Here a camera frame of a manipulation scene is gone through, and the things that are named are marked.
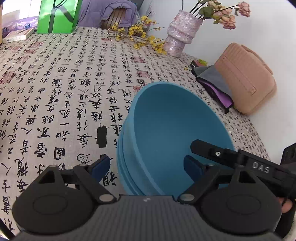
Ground yellow flower branch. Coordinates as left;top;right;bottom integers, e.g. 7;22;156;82
107;15;167;54

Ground blue bowl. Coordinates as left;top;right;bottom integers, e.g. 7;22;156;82
122;82;234;196
116;108;167;196

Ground calligraphy print tablecloth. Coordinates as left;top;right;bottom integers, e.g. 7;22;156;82
1;27;268;234

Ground white red small box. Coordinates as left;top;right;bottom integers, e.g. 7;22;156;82
3;28;34;43

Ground green paper bag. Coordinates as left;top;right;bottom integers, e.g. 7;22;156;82
37;0;82;34

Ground pink ribbed suitcase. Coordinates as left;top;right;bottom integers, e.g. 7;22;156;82
214;43;276;115

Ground grey purple folded cloth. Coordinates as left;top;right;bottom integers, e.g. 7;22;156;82
191;65;234;114

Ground purple tissue pack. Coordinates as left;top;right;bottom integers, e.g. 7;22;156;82
2;16;39;38

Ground wooden chair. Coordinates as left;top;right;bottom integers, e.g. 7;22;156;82
100;8;126;30

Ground dried pink roses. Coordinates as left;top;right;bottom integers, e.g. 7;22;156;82
189;0;251;30

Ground purple jacket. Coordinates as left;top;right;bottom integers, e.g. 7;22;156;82
77;0;137;28

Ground pink wrapped vase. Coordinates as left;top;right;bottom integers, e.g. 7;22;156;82
163;10;203;57

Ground person's hand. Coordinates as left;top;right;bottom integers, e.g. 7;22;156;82
278;197;293;213

